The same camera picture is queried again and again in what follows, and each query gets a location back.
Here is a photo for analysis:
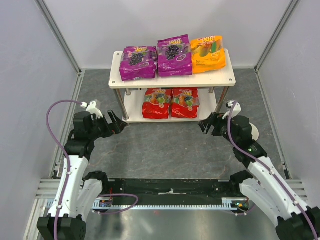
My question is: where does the red candy bag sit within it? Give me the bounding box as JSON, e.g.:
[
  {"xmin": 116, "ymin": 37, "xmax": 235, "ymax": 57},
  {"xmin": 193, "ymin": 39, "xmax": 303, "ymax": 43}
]
[
  {"xmin": 171, "ymin": 87, "xmax": 200, "ymax": 119},
  {"xmin": 142, "ymin": 88, "xmax": 173, "ymax": 120}
]

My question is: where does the purple candy bag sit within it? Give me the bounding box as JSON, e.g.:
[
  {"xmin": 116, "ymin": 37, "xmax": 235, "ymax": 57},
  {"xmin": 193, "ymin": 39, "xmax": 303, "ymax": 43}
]
[
  {"xmin": 119, "ymin": 46, "xmax": 158, "ymax": 82},
  {"xmin": 157, "ymin": 34, "xmax": 193, "ymax": 77}
]

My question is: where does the orange candy bag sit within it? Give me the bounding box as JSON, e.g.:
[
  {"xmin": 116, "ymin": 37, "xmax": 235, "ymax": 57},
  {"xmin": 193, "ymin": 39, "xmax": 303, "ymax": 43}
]
[{"xmin": 190, "ymin": 35, "xmax": 227, "ymax": 74}]

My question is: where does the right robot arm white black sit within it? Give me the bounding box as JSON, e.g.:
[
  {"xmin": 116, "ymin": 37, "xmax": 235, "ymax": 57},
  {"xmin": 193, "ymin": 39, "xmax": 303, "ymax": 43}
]
[{"xmin": 199, "ymin": 112, "xmax": 320, "ymax": 240}]

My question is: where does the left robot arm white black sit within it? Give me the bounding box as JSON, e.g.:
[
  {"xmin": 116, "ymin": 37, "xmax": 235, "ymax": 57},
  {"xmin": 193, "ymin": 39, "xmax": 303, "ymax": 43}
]
[{"xmin": 37, "ymin": 111, "xmax": 128, "ymax": 240}]

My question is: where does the white two-tier wooden shelf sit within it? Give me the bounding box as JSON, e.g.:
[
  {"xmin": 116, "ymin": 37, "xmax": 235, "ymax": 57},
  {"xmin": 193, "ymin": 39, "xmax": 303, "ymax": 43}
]
[{"xmin": 108, "ymin": 49, "xmax": 236, "ymax": 123}]

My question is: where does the white ceramic bowl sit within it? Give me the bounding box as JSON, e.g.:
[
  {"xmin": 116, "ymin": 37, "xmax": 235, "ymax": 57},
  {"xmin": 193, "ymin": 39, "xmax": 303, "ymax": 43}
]
[{"xmin": 250, "ymin": 123, "xmax": 260, "ymax": 141}]

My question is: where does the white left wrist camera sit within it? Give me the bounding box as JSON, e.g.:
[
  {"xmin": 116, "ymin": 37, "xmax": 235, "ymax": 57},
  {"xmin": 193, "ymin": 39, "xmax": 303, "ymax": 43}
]
[{"xmin": 80, "ymin": 99, "xmax": 103, "ymax": 119}]

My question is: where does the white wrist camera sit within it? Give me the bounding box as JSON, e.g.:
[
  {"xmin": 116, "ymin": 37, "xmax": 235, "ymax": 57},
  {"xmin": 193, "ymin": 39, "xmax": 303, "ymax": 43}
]
[
  {"xmin": 222, "ymin": 100, "xmax": 242, "ymax": 120},
  {"xmin": 80, "ymin": 99, "xmax": 103, "ymax": 119}
]

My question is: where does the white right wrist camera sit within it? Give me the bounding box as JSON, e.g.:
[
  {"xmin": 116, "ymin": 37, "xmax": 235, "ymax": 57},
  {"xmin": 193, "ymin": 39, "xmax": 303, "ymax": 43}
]
[{"xmin": 222, "ymin": 100, "xmax": 242, "ymax": 120}]

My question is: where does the aluminium corner frame left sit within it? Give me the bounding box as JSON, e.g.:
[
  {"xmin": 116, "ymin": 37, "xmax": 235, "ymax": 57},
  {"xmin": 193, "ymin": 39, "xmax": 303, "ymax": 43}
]
[{"xmin": 34, "ymin": 0, "xmax": 83, "ymax": 76}]

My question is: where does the aluminium corner frame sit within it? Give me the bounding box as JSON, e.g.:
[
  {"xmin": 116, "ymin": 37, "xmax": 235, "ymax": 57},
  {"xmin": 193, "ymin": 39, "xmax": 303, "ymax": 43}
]
[
  {"xmin": 254, "ymin": 0, "xmax": 301, "ymax": 73},
  {"xmin": 34, "ymin": 0, "xmax": 83, "ymax": 76}
]

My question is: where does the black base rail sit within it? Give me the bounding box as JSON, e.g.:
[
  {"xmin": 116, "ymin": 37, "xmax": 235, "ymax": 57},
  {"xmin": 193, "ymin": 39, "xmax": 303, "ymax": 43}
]
[{"xmin": 82, "ymin": 170, "xmax": 260, "ymax": 201}]

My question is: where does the white slotted cable duct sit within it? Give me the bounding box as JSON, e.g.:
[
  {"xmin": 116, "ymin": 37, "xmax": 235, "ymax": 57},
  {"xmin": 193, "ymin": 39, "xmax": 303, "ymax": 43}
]
[{"xmin": 92, "ymin": 198, "xmax": 250, "ymax": 211}]

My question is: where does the aluminium corner frame right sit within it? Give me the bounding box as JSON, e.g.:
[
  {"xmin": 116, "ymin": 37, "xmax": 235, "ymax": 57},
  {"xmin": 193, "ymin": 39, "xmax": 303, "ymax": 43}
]
[{"xmin": 254, "ymin": 0, "xmax": 301, "ymax": 73}]

